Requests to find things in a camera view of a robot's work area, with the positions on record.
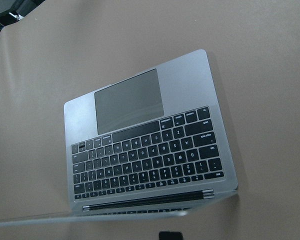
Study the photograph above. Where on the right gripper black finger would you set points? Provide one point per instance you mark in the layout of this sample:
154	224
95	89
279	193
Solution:
170	235

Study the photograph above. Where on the grey laptop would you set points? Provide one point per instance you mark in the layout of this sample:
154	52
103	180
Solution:
151	146

